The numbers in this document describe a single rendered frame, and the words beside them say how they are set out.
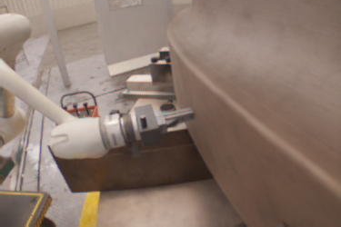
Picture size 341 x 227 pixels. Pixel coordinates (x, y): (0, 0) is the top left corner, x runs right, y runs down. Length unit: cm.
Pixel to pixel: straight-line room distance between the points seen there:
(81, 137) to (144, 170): 71
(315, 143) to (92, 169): 115
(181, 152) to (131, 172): 30
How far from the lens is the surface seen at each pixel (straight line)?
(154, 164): 124
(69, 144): 62
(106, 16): 399
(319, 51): 41
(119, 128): 60
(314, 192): 31
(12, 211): 163
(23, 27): 101
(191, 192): 131
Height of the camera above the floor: 132
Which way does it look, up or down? 27 degrees down
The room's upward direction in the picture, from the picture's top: 8 degrees counter-clockwise
